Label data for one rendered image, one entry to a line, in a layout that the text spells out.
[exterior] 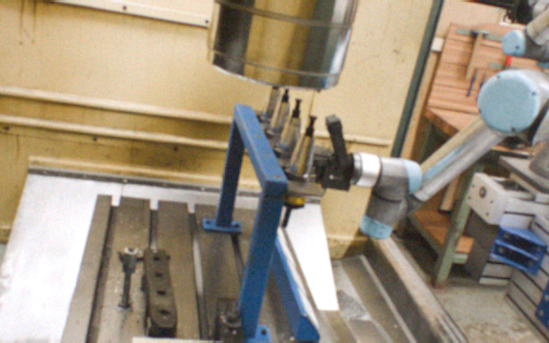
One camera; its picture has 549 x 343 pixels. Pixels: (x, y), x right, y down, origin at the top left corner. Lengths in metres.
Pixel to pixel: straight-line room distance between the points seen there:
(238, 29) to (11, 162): 1.31
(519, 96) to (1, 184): 1.40
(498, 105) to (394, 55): 0.68
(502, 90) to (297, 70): 0.65
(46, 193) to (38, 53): 0.39
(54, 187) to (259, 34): 1.27
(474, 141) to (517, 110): 0.22
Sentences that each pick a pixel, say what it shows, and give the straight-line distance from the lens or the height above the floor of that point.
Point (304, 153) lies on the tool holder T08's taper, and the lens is 1.03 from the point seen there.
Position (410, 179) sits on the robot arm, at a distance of 1.35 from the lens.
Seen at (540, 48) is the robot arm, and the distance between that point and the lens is 1.88.
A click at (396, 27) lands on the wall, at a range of 1.81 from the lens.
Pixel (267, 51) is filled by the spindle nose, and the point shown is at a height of 1.48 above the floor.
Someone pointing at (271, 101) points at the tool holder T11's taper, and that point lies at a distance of 1.34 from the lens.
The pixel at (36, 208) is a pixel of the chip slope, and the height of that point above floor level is 0.80.
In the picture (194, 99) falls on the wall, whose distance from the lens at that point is 1.74.
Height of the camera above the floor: 1.58
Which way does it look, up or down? 20 degrees down
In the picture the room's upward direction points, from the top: 12 degrees clockwise
